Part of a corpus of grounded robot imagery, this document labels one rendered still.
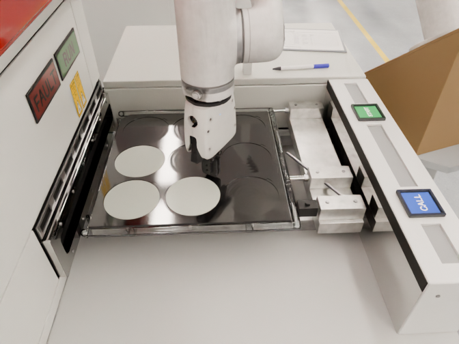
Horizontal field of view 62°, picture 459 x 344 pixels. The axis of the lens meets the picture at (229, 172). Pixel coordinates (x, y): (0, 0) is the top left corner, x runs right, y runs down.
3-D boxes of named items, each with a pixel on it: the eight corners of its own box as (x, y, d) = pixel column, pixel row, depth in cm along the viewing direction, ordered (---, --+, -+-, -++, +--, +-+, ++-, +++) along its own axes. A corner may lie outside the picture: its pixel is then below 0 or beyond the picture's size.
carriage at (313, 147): (317, 234, 69) (319, 223, 68) (285, 121, 97) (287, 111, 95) (360, 233, 70) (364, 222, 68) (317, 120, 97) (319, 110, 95)
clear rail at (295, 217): (293, 231, 65) (294, 226, 64) (267, 111, 93) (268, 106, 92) (301, 231, 65) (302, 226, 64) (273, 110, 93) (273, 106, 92)
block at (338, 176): (309, 189, 74) (311, 177, 72) (306, 177, 77) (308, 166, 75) (350, 188, 74) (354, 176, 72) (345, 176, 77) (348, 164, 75)
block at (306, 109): (289, 119, 92) (290, 108, 90) (287, 111, 95) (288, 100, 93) (322, 118, 93) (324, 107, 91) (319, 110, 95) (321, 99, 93)
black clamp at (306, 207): (297, 217, 68) (299, 207, 67) (295, 208, 70) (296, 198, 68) (317, 216, 68) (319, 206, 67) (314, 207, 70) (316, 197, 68)
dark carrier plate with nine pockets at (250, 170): (88, 228, 65) (87, 226, 64) (122, 116, 91) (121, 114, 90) (291, 222, 66) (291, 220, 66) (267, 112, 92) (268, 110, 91)
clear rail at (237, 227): (80, 238, 64) (78, 233, 63) (82, 232, 65) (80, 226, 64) (301, 231, 65) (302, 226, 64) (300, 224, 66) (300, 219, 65)
